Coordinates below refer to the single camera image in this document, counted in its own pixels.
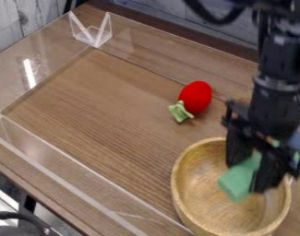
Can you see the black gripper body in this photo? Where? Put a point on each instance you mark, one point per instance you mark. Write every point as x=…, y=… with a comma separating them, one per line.
x=286, y=148

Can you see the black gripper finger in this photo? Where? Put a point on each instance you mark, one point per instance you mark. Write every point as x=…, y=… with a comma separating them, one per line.
x=238, y=147
x=269, y=173

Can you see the green foam block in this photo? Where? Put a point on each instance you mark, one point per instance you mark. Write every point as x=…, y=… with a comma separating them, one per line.
x=234, y=182

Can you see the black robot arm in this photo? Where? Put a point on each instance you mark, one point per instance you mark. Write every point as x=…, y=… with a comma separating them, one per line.
x=265, y=124

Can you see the light wooden bowl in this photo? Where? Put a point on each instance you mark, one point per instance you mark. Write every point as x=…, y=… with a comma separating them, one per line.
x=203, y=207

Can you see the red plush strawberry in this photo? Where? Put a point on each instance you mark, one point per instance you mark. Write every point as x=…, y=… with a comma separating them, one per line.
x=193, y=101

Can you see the black table clamp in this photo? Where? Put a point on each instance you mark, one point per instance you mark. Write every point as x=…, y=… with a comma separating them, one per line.
x=31, y=222

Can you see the clear acrylic tray wall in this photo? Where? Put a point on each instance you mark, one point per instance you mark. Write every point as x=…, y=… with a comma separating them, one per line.
x=95, y=205

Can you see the clear acrylic corner bracket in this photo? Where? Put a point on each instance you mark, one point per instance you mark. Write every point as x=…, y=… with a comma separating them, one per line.
x=91, y=35

